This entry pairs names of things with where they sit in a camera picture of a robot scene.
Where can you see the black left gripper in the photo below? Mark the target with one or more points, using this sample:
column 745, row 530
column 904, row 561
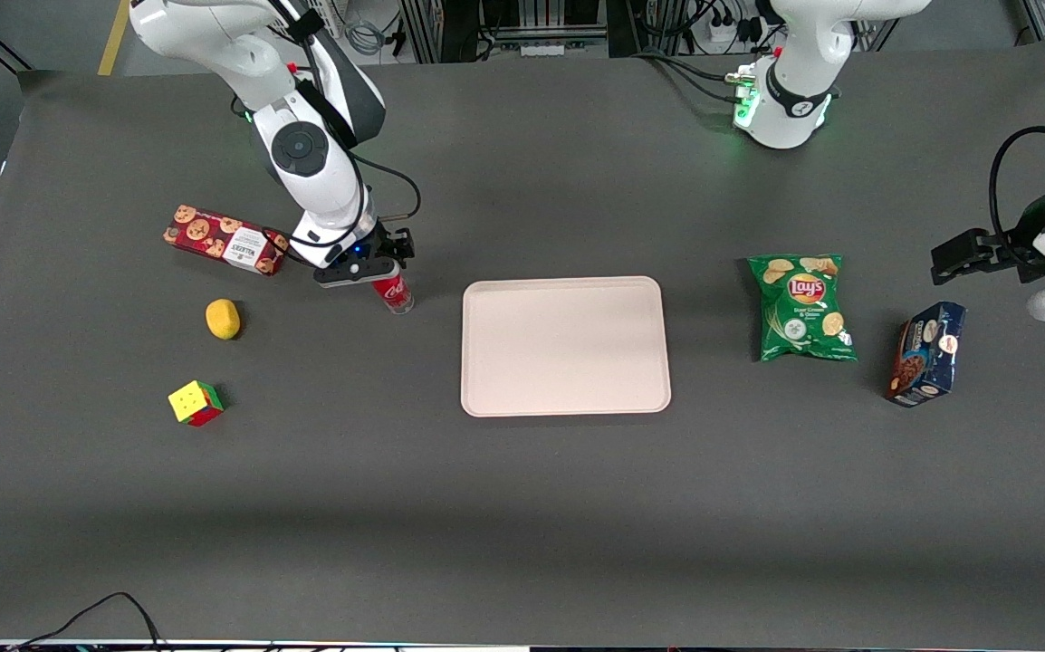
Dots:
column 1013, row 241

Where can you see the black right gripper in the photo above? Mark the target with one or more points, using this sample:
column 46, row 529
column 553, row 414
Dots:
column 386, row 244

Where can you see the red coke bottle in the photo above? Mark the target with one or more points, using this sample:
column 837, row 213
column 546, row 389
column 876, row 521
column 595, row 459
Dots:
column 396, row 296

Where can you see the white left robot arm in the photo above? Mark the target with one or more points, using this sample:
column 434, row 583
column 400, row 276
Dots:
column 794, row 118

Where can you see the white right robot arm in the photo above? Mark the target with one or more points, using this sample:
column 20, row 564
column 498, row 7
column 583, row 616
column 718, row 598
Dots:
column 305, row 149

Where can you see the beige plastic tray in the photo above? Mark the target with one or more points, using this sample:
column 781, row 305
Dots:
column 568, row 349

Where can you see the dark blue cookie box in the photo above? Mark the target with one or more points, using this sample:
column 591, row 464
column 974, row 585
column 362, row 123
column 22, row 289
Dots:
column 925, row 358

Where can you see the green chips bag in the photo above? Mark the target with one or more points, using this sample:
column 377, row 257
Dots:
column 803, row 312

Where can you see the red cookie box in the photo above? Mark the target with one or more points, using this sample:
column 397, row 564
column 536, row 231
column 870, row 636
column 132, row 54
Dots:
column 215, row 237

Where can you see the yellow lemon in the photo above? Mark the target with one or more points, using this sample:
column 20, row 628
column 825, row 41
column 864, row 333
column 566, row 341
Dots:
column 223, row 320

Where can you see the white perforated box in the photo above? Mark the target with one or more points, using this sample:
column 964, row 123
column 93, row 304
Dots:
column 334, row 14

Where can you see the colourful puzzle cube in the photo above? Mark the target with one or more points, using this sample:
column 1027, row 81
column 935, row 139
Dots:
column 192, row 401

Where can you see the white power strip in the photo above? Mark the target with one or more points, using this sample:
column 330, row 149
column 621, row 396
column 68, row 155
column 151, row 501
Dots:
column 723, row 29

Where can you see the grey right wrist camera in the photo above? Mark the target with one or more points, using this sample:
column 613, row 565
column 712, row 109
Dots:
column 355, row 273

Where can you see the aluminium frame rack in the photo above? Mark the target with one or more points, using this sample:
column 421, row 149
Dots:
column 504, row 27

